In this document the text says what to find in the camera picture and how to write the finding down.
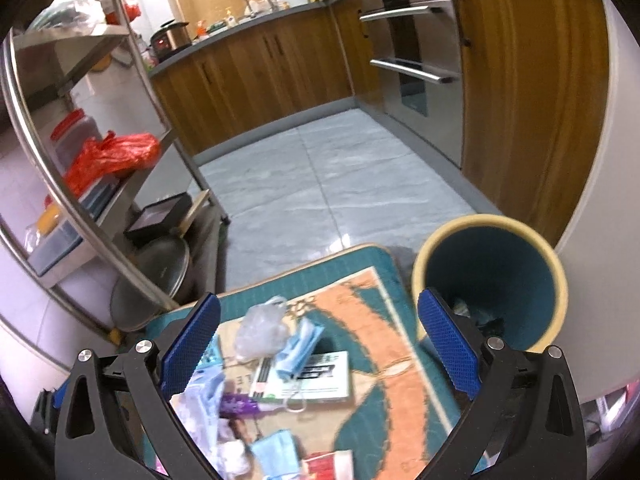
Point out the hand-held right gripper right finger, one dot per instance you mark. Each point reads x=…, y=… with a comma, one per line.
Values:
x=450, y=345

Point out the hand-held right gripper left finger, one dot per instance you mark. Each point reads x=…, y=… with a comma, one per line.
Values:
x=192, y=345

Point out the teal bin with yellow rim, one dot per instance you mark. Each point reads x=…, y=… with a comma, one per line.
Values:
x=500, y=260

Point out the white and green box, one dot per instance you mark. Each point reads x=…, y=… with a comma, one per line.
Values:
x=325, y=375

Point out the red snack packet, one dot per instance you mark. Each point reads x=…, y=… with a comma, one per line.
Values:
x=325, y=465

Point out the teal blister pack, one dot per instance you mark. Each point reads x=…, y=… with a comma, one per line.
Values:
x=212, y=355

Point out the pale plastic wrapper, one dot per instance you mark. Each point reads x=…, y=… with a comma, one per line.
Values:
x=200, y=400

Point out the clear crumpled plastic bag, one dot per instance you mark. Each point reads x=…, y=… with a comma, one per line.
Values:
x=260, y=330

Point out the purple spray bottle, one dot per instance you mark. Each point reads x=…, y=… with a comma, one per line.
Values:
x=240, y=404

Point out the yellow plastic object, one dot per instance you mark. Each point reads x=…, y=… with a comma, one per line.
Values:
x=115, y=336

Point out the glass pot lid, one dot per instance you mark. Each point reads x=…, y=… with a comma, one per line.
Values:
x=150, y=270

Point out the teal printed cushion mat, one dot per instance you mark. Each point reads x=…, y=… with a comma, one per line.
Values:
x=360, y=300

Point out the blue face mask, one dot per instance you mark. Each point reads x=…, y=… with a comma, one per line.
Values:
x=275, y=452
x=297, y=347

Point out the white crumpled tissue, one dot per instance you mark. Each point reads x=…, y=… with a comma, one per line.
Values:
x=234, y=457

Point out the black flat box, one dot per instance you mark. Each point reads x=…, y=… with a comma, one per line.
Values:
x=160, y=215

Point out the wooden board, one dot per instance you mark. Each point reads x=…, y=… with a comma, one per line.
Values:
x=195, y=210

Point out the clear storage box yellow lid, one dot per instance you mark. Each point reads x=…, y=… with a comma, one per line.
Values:
x=60, y=245

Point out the built-in steel oven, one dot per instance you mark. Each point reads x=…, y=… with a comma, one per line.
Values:
x=425, y=110

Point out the clear container with red lid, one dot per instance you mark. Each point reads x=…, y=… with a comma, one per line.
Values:
x=75, y=132

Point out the wooden kitchen cabinet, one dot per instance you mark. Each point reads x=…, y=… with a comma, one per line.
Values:
x=280, y=70

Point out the orange bottle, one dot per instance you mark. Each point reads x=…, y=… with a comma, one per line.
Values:
x=202, y=31

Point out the white soap bottle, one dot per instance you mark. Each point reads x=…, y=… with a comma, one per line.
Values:
x=231, y=19

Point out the stainless steel rack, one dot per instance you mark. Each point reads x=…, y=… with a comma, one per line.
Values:
x=75, y=35

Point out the red and white plastic bag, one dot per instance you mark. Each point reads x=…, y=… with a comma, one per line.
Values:
x=131, y=10

